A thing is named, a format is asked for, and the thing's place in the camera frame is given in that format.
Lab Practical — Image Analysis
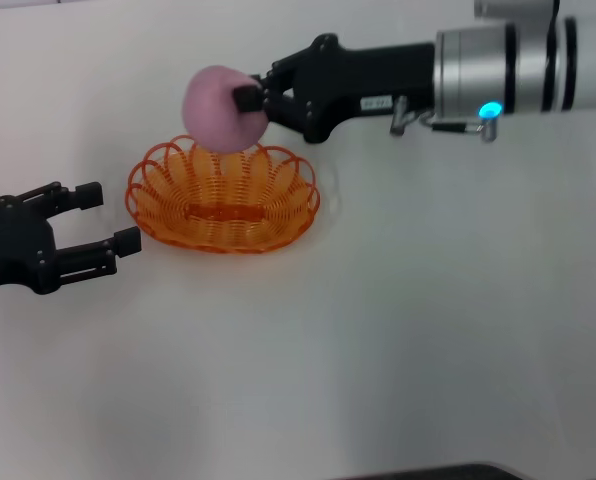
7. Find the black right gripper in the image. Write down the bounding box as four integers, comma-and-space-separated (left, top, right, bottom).
232, 33, 437, 145

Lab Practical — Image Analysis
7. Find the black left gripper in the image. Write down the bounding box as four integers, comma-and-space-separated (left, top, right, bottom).
0, 181, 143, 296

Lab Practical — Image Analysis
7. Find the orange woven plastic basket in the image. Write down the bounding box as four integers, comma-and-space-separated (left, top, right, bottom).
124, 133, 322, 256

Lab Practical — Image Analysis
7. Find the pink peach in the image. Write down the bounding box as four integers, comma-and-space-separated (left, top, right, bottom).
181, 64, 271, 155

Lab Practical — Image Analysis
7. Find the silver cable connector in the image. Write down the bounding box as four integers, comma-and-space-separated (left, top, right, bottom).
389, 94, 502, 144

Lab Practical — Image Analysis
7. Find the black robot torso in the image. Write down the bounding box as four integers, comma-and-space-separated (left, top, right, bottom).
327, 461, 532, 480

